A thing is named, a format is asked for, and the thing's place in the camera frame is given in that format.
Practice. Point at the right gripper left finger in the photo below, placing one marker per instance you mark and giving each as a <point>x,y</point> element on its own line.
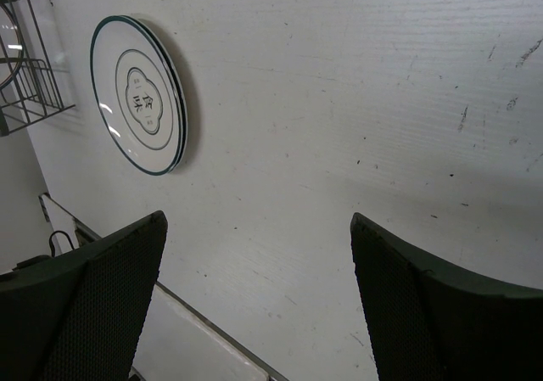
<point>79,315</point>

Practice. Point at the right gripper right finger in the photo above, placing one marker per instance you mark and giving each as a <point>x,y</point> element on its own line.
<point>429,319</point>

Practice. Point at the wire dish rack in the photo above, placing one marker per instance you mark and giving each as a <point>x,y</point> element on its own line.
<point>41,88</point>

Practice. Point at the green-rimmed white plate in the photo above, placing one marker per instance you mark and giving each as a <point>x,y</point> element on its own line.
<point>134,95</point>
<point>177,86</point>

